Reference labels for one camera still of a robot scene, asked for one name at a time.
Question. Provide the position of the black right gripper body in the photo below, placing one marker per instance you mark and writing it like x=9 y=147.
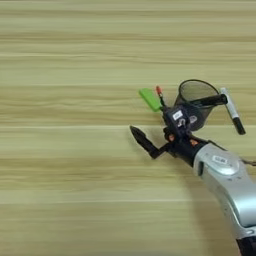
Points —
x=183 y=146

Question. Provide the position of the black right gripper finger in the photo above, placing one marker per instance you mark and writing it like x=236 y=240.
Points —
x=143 y=140

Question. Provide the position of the green rectangular block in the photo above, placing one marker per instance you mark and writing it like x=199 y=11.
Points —
x=150 y=99

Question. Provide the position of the red and black pen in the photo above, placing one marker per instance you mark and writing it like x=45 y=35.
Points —
x=159 y=90

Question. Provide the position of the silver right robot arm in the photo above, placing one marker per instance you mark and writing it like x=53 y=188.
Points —
x=230 y=183

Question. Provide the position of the black box with white label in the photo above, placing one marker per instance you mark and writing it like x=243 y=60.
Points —
x=176 y=120

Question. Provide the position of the black mesh pen cup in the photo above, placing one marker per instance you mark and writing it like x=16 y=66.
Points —
x=203 y=116

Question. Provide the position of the grey marker with black cap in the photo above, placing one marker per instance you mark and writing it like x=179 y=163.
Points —
x=230 y=106

